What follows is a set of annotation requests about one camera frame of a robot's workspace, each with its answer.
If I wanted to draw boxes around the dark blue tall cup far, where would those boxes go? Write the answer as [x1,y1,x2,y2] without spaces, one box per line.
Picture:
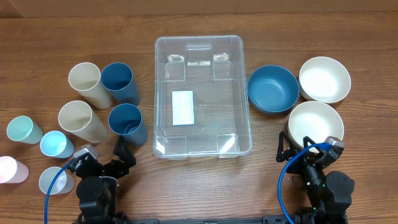
[101,62,141,106]

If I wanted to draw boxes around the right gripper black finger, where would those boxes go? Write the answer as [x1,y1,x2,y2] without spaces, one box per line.
[302,136,325,165]
[275,130,296,163]

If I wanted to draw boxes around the dark blue tall cup near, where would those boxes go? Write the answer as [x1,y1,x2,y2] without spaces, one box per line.
[108,103,148,146]

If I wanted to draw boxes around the cream tall cup near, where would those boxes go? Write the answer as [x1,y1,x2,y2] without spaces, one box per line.
[58,100,107,144]

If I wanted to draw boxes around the dark blue bowl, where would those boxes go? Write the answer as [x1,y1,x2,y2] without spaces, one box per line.
[248,65,300,114]

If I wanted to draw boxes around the cream tall cup far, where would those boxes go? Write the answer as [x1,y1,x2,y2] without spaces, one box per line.
[68,62,113,109]

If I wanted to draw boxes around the left blue cable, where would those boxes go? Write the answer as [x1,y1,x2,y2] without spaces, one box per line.
[44,157,77,224]

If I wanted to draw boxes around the clear plastic storage container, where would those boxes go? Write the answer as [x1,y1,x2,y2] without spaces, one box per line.
[153,35,252,159]

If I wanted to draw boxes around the right blue cable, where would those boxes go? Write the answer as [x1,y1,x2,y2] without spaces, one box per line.
[277,142,332,224]

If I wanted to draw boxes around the mint green small cup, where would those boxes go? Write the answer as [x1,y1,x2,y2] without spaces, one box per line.
[6,116,43,144]

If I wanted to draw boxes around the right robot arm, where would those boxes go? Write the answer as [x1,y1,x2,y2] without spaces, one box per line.
[276,131,354,223]

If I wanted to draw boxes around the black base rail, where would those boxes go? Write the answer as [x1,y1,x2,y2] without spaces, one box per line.
[129,215,290,224]

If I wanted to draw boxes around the pink small cup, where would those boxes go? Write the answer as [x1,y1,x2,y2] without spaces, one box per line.
[0,156,29,184]

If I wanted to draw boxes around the white label in container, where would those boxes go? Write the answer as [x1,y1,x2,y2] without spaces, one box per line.
[172,91,194,126]

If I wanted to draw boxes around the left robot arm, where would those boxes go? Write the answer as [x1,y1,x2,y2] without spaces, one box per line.
[68,136,136,224]

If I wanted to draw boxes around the grey small cup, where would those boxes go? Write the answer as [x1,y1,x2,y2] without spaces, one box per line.
[39,167,75,195]

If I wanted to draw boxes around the blue cable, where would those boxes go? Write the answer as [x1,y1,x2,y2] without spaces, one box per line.
[44,157,77,224]
[277,142,332,224]

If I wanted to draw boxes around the dark blue tall cup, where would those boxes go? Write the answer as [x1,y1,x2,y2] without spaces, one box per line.
[108,103,148,146]
[101,62,141,106]

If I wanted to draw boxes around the light blue small cup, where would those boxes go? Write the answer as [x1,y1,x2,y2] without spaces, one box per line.
[40,131,75,159]

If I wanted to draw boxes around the cream tall cup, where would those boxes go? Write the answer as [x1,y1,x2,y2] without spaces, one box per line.
[58,100,107,144]
[68,62,113,109]

